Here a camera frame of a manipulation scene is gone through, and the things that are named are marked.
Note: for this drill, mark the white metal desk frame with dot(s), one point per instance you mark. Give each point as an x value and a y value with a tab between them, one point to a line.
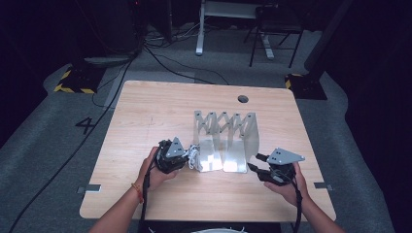
200	39

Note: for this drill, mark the person's right hand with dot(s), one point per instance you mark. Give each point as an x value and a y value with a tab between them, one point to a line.
291	192

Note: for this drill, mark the person's dark clothing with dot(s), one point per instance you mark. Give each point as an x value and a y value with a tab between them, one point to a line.
181	227

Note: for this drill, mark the grey floor tape strip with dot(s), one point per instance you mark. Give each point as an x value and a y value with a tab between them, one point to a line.
322	185
89	188

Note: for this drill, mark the white black-patterned cloth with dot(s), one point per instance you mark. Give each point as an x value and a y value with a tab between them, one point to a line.
194	158

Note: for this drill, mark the black metal chair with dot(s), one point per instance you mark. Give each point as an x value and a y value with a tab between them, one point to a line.
278	22

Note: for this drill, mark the expandable grey metal file rack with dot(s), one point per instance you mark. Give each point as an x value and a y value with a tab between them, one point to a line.
226	142

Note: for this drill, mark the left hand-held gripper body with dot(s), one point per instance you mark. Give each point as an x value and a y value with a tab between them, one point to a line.
173	152

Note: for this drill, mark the grey flat stand base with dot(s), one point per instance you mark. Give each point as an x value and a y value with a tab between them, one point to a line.
107	60

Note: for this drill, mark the dark equipment cabinet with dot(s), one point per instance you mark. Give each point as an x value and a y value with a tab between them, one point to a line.
110	26

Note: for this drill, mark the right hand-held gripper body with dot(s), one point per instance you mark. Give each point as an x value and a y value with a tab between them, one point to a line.
283	157

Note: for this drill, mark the black yellow-striped stand base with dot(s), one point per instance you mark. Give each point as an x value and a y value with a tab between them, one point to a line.
81	79
307	87

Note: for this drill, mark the dark slanted stand post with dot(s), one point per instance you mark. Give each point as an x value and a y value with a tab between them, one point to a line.
327	35

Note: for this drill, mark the person's left hand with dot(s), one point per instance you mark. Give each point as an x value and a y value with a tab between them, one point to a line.
155	178

